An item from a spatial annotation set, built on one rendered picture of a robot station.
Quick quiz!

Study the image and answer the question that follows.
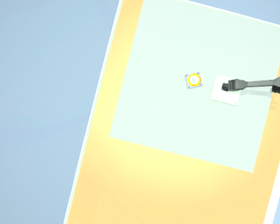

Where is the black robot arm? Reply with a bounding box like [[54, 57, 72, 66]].
[[221, 77, 280, 94]]

